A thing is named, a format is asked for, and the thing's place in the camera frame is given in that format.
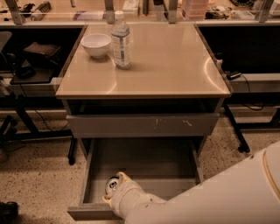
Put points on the black table leg right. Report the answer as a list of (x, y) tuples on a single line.
[(243, 144)]

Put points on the closed grey top drawer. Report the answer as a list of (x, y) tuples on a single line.
[(186, 125)]

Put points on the white ceramic bowl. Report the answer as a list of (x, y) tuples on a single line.
[(96, 45)]

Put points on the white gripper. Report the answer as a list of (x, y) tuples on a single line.
[(127, 192)]

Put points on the dark pepsi can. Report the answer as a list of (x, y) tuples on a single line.
[(111, 185)]

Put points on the open grey middle drawer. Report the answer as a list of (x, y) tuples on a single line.
[(165, 167)]

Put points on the grey roll on shelf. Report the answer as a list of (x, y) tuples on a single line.
[(41, 11)]

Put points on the pink stacked plastic bins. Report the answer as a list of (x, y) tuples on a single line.
[(194, 9)]

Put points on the black power adapter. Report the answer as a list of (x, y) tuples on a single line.
[(232, 75)]

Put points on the clear plastic water bottle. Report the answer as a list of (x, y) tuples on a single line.
[(120, 36)]

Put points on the dark object floor corner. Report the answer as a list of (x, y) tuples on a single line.
[(8, 212)]

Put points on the grey drawer cabinet with counter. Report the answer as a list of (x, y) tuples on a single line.
[(172, 73)]

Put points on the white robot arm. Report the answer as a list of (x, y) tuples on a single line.
[(246, 193)]

